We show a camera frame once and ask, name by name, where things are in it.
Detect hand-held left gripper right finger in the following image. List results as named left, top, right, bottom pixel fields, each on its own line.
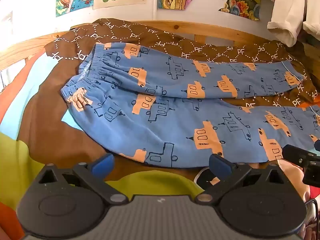
left=194, top=154, right=289, bottom=204

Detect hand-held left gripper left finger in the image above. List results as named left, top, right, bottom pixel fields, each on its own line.
left=34, top=153, right=129, bottom=205

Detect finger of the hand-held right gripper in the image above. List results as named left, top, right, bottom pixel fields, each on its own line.
left=282, top=144, right=317, bottom=166

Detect blue car-print pants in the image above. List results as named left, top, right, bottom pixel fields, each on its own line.
left=61, top=42, right=320, bottom=168

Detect colourful printed bedsheet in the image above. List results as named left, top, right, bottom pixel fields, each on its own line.
left=0, top=51, right=315, bottom=240

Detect brown patterned blanket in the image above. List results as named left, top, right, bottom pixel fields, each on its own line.
left=44, top=18, right=317, bottom=108

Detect beige hanging cloth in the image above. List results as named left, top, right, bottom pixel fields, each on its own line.
left=267, top=0, right=320, bottom=47

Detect black cable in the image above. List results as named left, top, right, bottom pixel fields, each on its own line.
left=306, top=198, right=320, bottom=221

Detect wooden bed frame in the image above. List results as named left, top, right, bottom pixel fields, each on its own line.
left=0, top=21, right=278, bottom=70

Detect dark green flowery wall poster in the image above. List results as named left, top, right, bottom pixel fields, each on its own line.
left=218, top=0, right=262, bottom=21

